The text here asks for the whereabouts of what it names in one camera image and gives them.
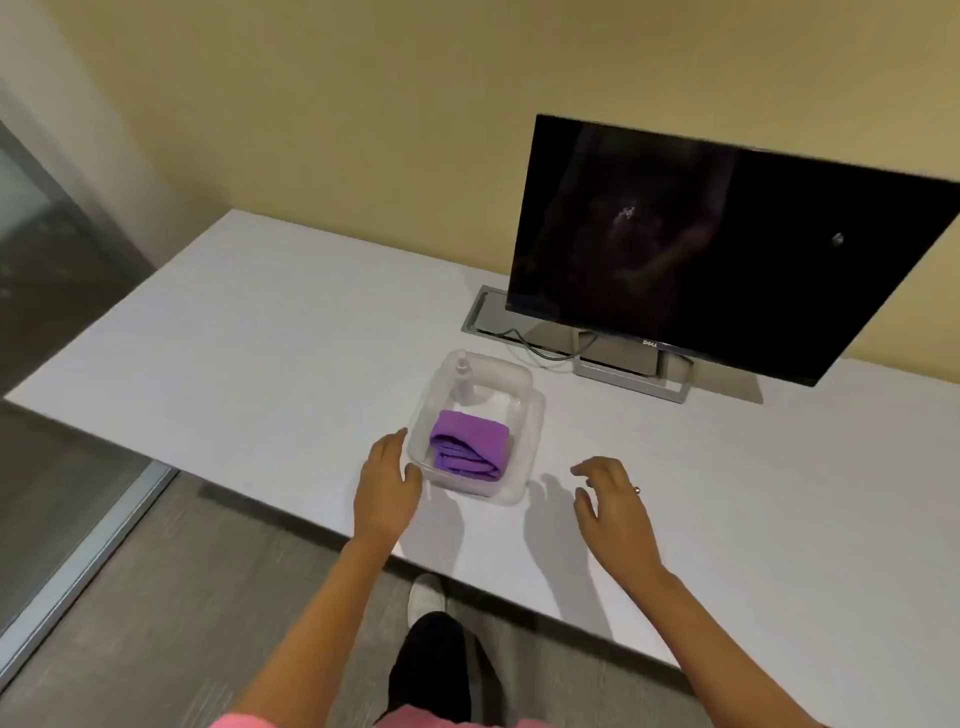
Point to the person's left hand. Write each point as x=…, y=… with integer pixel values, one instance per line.
x=386, y=495

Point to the person's right hand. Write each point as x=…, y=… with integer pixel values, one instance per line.
x=619, y=525

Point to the purple microfiber cloth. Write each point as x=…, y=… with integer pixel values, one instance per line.
x=469, y=446

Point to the clear plastic container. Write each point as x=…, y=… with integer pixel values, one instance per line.
x=525, y=450

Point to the small white spray bottle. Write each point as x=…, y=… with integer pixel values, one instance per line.
x=465, y=382

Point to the black Dell monitor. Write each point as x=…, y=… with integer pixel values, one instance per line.
x=712, y=247

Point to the person's left forearm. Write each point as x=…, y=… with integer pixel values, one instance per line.
x=322, y=622

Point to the person's right forearm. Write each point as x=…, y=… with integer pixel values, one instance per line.
x=720, y=652

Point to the white shoe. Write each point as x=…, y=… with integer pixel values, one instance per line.
x=425, y=596

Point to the black trousers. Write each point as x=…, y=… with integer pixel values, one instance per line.
x=435, y=667

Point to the pink shirt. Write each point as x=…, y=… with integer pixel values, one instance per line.
x=247, y=721

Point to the glass door with metal frame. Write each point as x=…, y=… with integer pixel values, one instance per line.
x=45, y=300

